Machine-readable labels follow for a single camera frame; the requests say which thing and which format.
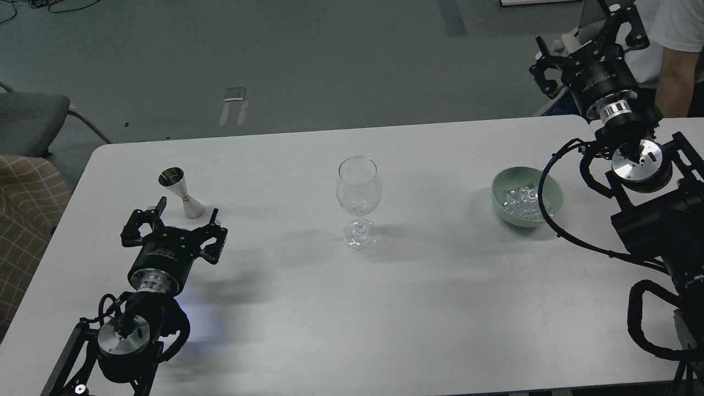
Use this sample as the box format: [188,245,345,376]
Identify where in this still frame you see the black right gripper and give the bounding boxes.
[530,1,650,120]

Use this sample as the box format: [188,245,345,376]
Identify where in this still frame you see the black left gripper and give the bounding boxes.
[121,196,228,296]

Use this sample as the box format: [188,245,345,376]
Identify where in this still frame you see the steel double jigger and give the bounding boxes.
[158,167,205,219]

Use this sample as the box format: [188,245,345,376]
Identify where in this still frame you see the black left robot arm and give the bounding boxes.
[42,197,227,395]

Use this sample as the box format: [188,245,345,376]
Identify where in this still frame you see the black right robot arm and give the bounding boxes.
[530,1,703,395]

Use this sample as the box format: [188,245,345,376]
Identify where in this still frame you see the clear wine glass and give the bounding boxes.
[336,156,382,250]

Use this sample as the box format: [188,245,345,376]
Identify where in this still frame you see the grey office chair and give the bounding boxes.
[533,1,606,116]

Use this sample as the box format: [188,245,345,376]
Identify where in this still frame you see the seated person white shirt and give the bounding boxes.
[626,1,703,118]

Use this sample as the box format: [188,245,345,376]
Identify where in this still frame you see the beige checkered cushion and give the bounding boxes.
[1,155,72,339]

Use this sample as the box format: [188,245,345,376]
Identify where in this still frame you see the metal floor plate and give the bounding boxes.
[218,87,249,127]

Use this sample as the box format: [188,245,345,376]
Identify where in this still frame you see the green ceramic bowl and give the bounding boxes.
[490,166,546,228]

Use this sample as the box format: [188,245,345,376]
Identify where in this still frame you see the grey chair at left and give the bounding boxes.
[1,82,113,158]

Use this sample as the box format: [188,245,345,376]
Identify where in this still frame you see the black floor cables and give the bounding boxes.
[0,0,100,24]

